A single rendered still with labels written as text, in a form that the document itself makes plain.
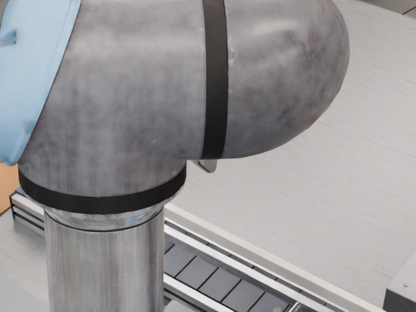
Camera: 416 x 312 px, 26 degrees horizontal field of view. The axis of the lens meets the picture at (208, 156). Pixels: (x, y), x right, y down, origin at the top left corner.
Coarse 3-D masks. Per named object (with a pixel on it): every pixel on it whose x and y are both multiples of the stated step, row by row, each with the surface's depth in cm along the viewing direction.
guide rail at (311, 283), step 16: (176, 208) 129; (192, 224) 127; (208, 224) 126; (224, 240) 125; (240, 240) 124; (256, 256) 122; (272, 256) 121; (288, 272) 120; (304, 272) 119; (320, 288) 118; (336, 288) 117; (336, 304) 117; (352, 304) 115; (368, 304) 115
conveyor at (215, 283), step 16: (16, 192) 137; (176, 256) 126; (192, 256) 126; (176, 272) 124; (192, 272) 124; (208, 272) 124; (224, 272) 124; (208, 288) 122; (224, 288) 122; (240, 288) 122; (256, 288) 122; (224, 304) 120; (240, 304) 120; (256, 304) 120; (272, 304) 120; (288, 304) 120; (320, 304) 120
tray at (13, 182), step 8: (0, 168) 148; (8, 168) 148; (16, 168) 148; (0, 176) 146; (8, 176) 146; (16, 176) 146; (0, 184) 145; (8, 184) 145; (16, 184) 145; (0, 192) 144; (8, 192) 144; (0, 200) 142; (8, 200) 142; (0, 208) 141; (8, 208) 141
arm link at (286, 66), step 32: (224, 0) 56; (256, 0) 57; (288, 0) 58; (320, 0) 61; (256, 32) 55; (288, 32) 56; (320, 32) 58; (256, 64) 55; (288, 64) 56; (320, 64) 57; (256, 96) 55; (288, 96) 56; (320, 96) 58; (256, 128) 56; (288, 128) 58
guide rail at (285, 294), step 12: (168, 228) 119; (168, 240) 119; (180, 240) 117; (192, 240) 117; (192, 252) 117; (204, 252) 116; (216, 252) 116; (216, 264) 115; (228, 264) 114; (240, 264) 114; (240, 276) 114; (252, 276) 112; (264, 276) 112; (264, 288) 112; (276, 288) 111; (288, 288) 111; (288, 300) 110; (300, 300) 109; (312, 300) 109
